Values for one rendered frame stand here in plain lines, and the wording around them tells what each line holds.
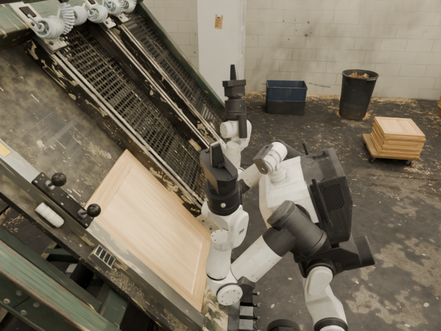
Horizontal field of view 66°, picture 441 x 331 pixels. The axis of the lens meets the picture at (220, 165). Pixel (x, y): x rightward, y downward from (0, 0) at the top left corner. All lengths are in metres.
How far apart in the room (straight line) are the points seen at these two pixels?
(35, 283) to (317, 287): 0.99
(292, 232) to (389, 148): 3.34
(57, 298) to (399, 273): 2.51
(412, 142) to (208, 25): 2.88
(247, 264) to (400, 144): 3.41
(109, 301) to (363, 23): 5.83
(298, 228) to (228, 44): 4.07
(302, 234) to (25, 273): 0.71
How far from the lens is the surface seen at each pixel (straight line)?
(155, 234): 1.32
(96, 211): 0.97
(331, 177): 1.14
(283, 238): 1.03
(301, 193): 1.12
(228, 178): 0.77
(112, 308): 1.15
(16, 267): 0.93
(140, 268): 1.17
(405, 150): 4.37
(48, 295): 0.94
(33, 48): 1.47
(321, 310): 1.63
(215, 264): 1.02
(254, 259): 1.06
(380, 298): 2.77
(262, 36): 6.26
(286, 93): 5.40
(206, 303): 1.36
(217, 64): 4.98
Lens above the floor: 1.98
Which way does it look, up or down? 30 degrees down
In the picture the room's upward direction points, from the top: straight up
